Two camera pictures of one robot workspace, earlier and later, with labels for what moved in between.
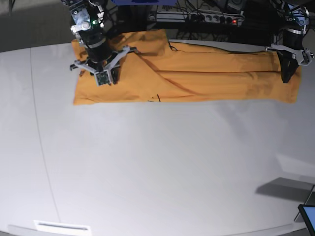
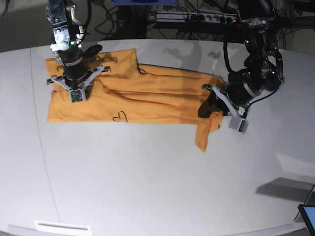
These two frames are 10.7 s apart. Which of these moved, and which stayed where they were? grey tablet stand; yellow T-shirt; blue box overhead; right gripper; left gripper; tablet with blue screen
Moved: right gripper; yellow T-shirt; left gripper
Stayed: blue box overhead; tablet with blue screen; grey tablet stand
